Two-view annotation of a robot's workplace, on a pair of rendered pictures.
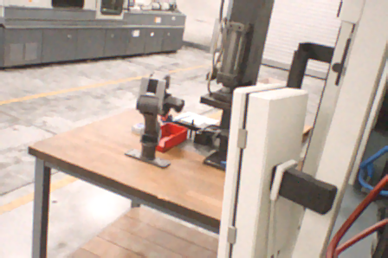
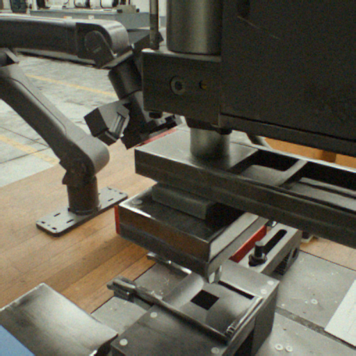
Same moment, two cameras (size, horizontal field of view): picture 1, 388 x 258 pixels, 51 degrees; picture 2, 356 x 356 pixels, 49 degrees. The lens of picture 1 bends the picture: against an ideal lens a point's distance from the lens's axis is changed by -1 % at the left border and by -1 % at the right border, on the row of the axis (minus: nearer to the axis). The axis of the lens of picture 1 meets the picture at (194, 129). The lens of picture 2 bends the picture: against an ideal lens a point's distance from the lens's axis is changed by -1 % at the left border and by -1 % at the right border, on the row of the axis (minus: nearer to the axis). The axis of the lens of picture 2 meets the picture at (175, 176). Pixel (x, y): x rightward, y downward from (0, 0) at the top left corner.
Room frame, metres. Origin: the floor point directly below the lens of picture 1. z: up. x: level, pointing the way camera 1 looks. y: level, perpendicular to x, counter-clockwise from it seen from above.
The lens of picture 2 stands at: (2.00, -0.46, 1.32)
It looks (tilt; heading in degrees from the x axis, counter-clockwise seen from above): 25 degrees down; 106
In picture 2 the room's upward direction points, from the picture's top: straight up
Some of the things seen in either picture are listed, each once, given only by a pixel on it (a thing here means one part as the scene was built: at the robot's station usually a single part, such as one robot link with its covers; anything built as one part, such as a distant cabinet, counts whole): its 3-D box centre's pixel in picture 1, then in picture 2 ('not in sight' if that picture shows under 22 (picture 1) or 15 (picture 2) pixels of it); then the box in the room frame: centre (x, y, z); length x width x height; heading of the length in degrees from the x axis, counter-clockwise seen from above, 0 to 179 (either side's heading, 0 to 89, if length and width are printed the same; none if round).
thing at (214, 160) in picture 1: (226, 162); (26, 349); (1.72, -0.17, 0.91); 0.17 x 0.16 x 0.02; 69
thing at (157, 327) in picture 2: (217, 130); (202, 312); (1.93, -0.12, 0.98); 0.20 x 0.10 x 0.01; 69
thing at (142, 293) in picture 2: not in sight; (177, 319); (1.91, -0.13, 0.98); 0.13 x 0.01 x 0.03; 159
